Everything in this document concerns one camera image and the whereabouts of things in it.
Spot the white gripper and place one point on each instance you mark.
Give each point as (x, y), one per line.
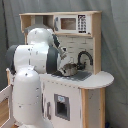
(63, 52)

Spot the small metal pot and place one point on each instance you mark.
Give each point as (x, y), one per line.
(69, 69)

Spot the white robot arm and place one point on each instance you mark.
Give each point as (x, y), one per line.
(26, 63)

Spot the wooden toy kitchen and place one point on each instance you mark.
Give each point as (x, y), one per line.
(87, 97)

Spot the black toy faucet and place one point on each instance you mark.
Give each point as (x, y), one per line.
(84, 61)

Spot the toy microwave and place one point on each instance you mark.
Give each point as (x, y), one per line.
(80, 23)

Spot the grey toy sink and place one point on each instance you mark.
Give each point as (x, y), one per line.
(79, 76)

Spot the grey range hood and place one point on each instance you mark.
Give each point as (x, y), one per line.
(38, 22)

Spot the white oven door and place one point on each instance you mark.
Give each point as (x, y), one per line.
(6, 120)

